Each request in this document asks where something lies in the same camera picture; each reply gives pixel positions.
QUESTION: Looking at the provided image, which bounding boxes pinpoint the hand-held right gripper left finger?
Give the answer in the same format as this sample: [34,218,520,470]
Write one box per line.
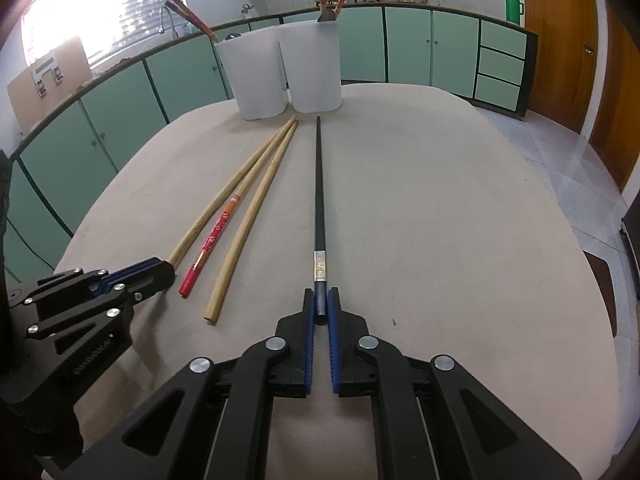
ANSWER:
[62,287,317,480]

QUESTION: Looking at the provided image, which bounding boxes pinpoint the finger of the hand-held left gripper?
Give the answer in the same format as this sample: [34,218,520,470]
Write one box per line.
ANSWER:
[36,257,163,295]
[21,261,177,343]

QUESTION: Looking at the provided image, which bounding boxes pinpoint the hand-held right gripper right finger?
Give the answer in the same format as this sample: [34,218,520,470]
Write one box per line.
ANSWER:
[326,287,582,480]

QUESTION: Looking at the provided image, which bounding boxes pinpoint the plain bamboo chopstick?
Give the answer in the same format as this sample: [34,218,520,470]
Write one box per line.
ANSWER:
[166,114,297,267]
[202,119,300,322]

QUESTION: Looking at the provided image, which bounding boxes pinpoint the black chopstick silver band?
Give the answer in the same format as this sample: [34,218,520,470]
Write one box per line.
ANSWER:
[312,116,328,327]

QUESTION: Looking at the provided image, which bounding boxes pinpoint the white double utensil holder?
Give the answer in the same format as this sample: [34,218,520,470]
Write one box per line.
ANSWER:
[214,20,343,121]

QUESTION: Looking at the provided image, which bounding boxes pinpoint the chopstick with dark red end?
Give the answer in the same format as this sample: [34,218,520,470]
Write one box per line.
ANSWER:
[165,0,220,44]
[169,0,222,41]

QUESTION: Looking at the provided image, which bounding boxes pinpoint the cardboard box with water filter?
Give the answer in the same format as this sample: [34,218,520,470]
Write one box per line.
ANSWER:
[7,35,94,131]

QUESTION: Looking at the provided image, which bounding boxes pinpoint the white window blinds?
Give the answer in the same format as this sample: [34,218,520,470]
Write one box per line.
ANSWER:
[20,0,183,68]

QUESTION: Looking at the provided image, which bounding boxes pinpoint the chrome kitchen faucet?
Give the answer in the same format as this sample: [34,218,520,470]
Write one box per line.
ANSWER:
[159,5,178,41]

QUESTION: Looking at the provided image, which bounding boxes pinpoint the green base cabinets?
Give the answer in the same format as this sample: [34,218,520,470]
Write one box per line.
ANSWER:
[0,2,541,286]

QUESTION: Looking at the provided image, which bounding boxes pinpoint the plain wooden door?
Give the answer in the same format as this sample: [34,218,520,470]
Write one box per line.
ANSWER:
[587,0,640,196]

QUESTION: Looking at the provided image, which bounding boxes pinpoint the grey metal bracket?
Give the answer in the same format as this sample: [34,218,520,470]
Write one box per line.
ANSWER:
[31,49,66,98]

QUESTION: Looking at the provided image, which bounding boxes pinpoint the wooden door with handle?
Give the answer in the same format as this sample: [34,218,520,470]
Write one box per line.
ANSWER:
[520,0,598,136]

